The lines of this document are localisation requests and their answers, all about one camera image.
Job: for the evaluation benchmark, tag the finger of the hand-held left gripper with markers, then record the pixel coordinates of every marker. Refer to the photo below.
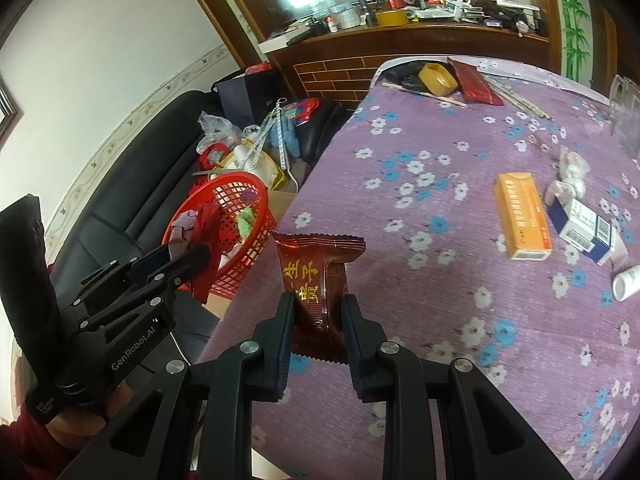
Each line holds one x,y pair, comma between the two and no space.
150,262
185,267

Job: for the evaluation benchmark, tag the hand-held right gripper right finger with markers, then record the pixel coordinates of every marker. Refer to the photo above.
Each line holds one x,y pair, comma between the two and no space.
350,340

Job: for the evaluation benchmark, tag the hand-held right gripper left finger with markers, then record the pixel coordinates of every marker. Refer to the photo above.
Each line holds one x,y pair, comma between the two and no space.
287,340

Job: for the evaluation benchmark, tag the red cloth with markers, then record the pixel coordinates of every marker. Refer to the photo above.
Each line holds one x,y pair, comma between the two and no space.
207,225

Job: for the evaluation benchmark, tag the brown red snack packet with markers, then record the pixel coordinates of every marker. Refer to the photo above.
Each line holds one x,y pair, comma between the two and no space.
315,280

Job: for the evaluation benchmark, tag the red plastic basket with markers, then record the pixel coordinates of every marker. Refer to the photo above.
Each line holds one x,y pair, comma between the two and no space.
250,255

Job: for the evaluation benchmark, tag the green cloth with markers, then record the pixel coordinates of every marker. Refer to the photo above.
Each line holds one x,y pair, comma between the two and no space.
245,222

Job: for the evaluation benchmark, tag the white blue box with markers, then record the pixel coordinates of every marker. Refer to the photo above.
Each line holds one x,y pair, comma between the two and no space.
580,227

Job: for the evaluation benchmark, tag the white spray bottle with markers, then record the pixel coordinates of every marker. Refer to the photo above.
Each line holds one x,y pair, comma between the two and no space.
627,284

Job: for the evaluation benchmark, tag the person's left forearm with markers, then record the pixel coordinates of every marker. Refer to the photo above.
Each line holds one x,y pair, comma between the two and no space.
20,452

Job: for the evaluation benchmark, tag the person's left hand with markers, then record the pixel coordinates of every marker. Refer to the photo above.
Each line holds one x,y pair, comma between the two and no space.
85,422

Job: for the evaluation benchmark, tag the black leather sofa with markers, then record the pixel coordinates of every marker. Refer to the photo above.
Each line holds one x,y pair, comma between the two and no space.
125,160

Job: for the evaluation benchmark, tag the red plastic item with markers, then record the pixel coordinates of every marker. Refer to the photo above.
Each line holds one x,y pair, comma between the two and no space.
209,157

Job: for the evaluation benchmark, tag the yellow rimmed tray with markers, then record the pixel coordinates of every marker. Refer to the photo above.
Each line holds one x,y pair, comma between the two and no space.
265,172

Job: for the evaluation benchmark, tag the clear plastic bag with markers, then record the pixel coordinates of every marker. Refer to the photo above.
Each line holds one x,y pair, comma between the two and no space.
217,127

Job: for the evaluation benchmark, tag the blue cloth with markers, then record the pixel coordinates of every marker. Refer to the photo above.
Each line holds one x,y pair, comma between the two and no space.
290,135

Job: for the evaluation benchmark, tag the dark paper bag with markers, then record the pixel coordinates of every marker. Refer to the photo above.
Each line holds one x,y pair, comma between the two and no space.
245,100

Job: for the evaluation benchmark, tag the red blue printed bag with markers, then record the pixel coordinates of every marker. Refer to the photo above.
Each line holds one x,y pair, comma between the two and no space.
302,110

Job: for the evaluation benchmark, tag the orange box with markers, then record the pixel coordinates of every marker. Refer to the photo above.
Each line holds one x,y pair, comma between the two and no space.
520,215

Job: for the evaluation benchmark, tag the white flat box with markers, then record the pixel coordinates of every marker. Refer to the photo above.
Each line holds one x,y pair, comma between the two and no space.
277,41

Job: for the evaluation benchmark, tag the wooden chopstick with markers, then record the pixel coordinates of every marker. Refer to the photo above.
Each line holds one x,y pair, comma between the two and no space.
425,94

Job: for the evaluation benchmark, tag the black pouch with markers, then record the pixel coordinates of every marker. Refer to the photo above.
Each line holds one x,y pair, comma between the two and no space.
405,75

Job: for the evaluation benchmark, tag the white crumpled wrapper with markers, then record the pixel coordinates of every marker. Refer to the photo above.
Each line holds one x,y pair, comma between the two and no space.
570,170

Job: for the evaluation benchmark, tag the red flat packet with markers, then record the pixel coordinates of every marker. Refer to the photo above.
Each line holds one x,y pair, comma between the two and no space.
475,82

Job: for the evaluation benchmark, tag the silver sachet strip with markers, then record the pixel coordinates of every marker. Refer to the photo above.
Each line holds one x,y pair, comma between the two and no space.
515,97

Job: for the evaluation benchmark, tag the metal tin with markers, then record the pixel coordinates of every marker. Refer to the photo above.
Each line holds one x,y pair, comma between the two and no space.
345,16

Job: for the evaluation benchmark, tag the clear plastic cup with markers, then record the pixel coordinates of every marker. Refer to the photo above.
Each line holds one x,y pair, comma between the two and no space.
627,115

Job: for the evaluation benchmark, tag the dark picture frame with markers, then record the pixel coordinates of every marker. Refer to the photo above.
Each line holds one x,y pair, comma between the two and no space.
7,110

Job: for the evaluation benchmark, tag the bamboo wall sticker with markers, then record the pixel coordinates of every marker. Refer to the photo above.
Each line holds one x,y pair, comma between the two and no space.
575,20

